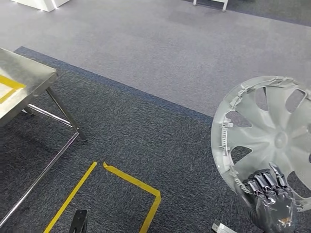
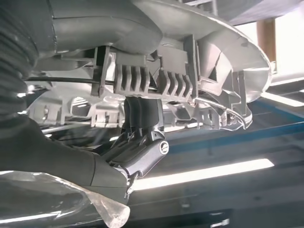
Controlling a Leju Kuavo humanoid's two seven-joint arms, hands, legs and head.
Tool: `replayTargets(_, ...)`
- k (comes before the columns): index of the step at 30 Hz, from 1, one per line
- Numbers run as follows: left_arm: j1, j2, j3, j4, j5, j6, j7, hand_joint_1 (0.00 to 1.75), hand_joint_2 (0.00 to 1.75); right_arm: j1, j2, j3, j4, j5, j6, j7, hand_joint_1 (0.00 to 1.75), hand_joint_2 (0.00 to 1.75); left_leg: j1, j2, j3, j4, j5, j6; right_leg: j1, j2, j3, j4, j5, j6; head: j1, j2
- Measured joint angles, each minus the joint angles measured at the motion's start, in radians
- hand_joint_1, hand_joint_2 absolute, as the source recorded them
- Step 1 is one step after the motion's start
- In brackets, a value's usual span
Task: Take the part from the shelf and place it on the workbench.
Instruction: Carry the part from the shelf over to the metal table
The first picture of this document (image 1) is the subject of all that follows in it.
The white table frame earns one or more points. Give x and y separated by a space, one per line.
224 4

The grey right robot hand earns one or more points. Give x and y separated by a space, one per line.
277 209

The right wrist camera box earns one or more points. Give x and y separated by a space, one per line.
222 229

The stainless steel workbench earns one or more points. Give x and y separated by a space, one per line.
36 74

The yellow floor tape marking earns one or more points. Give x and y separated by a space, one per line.
136 185

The silver plastic wheel hubcap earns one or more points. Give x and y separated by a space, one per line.
267 135

